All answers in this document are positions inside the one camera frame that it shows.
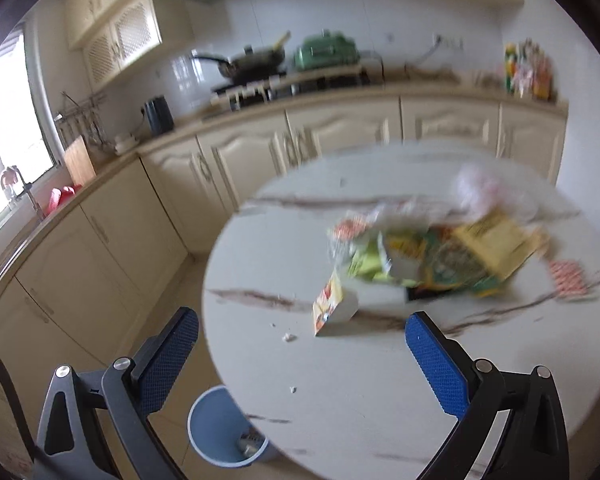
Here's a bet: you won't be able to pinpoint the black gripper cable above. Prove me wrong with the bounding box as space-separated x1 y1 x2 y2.
0 332 48 480

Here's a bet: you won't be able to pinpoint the red white patterned packet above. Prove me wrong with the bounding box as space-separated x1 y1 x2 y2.
550 259 598 302

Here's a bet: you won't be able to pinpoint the metal dish rack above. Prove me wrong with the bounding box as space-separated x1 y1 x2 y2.
55 91 108 151

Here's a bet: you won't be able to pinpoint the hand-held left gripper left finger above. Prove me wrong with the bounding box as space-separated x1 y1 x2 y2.
32 306 201 480

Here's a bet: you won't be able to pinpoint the black electric kettle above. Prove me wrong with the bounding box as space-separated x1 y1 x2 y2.
142 96 175 135

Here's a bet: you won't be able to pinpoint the kitchen window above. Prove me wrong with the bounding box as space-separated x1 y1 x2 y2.
0 30 61 246

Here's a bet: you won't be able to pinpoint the white plastic bag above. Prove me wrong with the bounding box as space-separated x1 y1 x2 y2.
450 162 541 221

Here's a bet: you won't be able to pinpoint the black wok with spatula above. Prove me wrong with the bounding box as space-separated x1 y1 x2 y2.
191 30 292 81

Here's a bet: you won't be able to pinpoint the row of colourful condiment bottles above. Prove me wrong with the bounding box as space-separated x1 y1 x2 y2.
502 39 553 102

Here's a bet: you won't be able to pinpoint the cream base cabinets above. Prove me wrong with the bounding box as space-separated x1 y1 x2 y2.
0 92 570 411

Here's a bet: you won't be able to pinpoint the appliance power cable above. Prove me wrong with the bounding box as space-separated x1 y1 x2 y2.
405 40 461 81

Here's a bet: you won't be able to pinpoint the orange white wrapper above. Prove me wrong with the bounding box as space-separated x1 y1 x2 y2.
327 210 381 251

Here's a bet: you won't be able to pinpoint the green snack bag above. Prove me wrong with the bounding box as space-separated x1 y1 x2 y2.
347 230 421 288

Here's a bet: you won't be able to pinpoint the black gas stove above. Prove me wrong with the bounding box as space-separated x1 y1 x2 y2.
211 67 371 108

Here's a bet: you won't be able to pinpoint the blue trash bin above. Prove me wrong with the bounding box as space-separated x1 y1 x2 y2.
187 385 271 465

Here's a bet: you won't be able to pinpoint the crumpled grey wrapper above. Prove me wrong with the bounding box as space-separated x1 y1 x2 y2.
237 427 263 456

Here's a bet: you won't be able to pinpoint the small yellow red carton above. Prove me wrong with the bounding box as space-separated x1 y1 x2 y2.
311 269 359 337

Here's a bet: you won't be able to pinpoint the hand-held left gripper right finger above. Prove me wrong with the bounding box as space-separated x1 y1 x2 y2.
404 311 571 480

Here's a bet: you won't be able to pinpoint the sink faucet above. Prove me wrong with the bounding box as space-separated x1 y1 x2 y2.
0 166 46 221

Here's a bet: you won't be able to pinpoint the yellow packet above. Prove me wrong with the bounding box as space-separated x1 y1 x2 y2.
452 210 548 281

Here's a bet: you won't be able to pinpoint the red cloth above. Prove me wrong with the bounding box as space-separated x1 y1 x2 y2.
44 186 83 213

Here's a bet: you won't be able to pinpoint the cream lattice wall cabinet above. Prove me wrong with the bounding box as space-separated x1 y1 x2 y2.
62 0 163 86

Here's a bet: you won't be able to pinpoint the green electric cooker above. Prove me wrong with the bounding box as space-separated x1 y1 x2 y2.
294 30 362 71

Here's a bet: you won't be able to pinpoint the green orange printed bag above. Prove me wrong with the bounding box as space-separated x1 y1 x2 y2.
405 225 516 298

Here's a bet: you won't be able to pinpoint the wooden cutting board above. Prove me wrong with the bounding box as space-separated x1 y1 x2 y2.
63 135 97 187

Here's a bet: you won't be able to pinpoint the steel sink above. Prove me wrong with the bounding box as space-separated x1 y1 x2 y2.
0 240 31 286

